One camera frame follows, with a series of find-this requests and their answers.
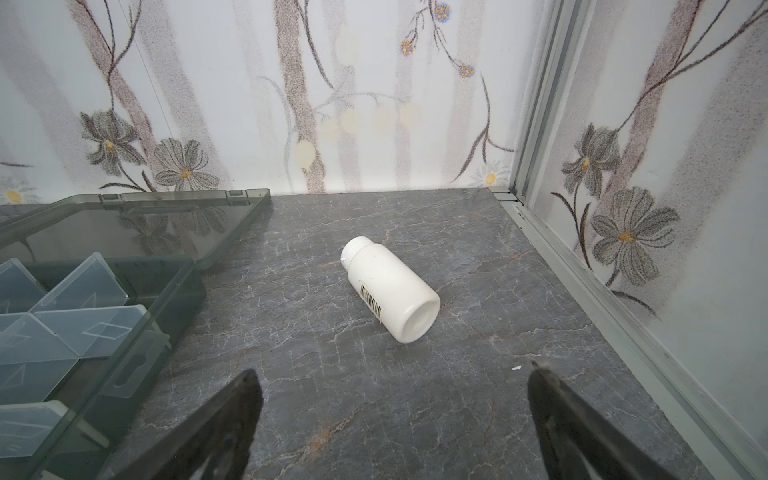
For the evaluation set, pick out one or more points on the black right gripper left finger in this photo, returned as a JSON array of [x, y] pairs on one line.
[[213, 443]]

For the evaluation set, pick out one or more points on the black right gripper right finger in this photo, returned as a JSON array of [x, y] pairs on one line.
[[576, 442]]

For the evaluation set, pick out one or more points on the green compartment organizer box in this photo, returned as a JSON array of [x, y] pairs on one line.
[[96, 292]]

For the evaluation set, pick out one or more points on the white plastic bottle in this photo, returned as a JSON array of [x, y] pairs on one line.
[[399, 298]]

